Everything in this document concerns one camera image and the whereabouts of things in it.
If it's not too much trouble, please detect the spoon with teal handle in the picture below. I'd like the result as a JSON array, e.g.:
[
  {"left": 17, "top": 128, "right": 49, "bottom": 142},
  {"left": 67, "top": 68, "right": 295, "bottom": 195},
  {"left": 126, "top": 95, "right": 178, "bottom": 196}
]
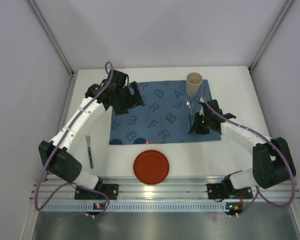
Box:
[{"left": 186, "top": 98, "right": 194, "bottom": 126}]

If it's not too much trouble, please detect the blue letter placemat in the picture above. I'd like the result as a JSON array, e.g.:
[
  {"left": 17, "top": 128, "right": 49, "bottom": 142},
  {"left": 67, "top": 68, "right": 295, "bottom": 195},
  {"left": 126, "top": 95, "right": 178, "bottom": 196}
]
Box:
[{"left": 109, "top": 80, "right": 221, "bottom": 145}]

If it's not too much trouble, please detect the beige cup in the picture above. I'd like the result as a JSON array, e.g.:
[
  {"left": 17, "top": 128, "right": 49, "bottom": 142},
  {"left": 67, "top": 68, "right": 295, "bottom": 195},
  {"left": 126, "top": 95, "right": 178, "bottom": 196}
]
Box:
[{"left": 185, "top": 72, "right": 203, "bottom": 97}]

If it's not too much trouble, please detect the fork with teal handle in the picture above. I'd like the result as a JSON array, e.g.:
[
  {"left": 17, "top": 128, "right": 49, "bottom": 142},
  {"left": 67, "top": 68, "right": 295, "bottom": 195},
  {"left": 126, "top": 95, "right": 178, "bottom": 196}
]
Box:
[{"left": 85, "top": 131, "right": 94, "bottom": 169}]

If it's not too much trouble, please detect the red round plate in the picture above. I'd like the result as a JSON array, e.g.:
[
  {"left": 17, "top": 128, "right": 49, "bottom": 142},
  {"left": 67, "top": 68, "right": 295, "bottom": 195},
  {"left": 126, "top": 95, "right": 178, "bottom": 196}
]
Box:
[{"left": 133, "top": 149, "right": 170, "bottom": 185}]

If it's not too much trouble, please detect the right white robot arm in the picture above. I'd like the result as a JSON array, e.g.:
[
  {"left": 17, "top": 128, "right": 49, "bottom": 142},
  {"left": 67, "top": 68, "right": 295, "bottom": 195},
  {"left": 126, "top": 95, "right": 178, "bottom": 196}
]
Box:
[{"left": 189, "top": 98, "right": 297, "bottom": 193}]

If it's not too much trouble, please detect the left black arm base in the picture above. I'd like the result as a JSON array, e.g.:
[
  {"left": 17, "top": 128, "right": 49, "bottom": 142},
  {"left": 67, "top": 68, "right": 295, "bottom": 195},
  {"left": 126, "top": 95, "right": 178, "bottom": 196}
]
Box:
[{"left": 74, "top": 183, "right": 119, "bottom": 201}]

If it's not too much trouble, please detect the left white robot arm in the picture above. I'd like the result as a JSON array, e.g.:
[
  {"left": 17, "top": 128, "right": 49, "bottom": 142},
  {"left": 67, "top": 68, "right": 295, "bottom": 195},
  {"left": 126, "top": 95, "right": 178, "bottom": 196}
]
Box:
[{"left": 38, "top": 70, "right": 146, "bottom": 190}]

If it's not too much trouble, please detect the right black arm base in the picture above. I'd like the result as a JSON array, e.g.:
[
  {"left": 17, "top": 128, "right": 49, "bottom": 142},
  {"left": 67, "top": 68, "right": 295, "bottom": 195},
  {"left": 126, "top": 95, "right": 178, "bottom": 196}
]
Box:
[{"left": 206, "top": 183, "right": 254, "bottom": 202}]

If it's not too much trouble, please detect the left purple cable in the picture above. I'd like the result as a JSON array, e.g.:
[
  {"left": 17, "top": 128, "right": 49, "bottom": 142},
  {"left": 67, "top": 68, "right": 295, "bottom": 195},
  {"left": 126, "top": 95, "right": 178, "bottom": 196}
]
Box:
[{"left": 34, "top": 61, "right": 115, "bottom": 218}]

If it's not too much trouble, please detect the purple cable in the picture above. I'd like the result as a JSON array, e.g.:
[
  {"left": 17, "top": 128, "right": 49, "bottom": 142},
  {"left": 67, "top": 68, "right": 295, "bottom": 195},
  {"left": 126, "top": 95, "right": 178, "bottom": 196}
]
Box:
[
  {"left": 199, "top": 86, "right": 297, "bottom": 218},
  {"left": 34, "top": 61, "right": 115, "bottom": 218}
]

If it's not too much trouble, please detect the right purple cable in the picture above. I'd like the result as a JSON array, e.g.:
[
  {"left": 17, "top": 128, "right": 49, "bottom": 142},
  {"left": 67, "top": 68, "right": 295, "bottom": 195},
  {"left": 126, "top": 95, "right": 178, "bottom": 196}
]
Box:
[{"left": 199, "top": 86, "right": 297, "bottom": 218}]

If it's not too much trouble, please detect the aluminium mounting rail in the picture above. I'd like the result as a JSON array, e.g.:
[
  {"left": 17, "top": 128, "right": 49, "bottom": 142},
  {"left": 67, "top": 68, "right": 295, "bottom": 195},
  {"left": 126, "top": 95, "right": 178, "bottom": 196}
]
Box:
[{"left": 38, "top": 174, "right": 292, "bottom": 203}]

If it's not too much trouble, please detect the slotted cable duct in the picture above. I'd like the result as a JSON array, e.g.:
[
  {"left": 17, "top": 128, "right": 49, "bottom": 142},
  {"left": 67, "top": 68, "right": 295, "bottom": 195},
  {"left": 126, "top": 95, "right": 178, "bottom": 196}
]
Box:
[{"left": 42, "top": 201, "right": 241, "bottom": 213}]

